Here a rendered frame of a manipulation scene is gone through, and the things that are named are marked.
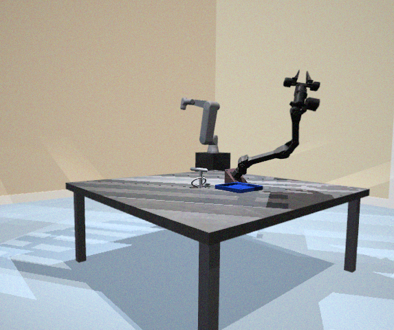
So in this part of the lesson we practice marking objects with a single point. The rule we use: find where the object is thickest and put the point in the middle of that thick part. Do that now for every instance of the blue tray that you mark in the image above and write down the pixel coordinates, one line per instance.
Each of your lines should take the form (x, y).
(239, 187)

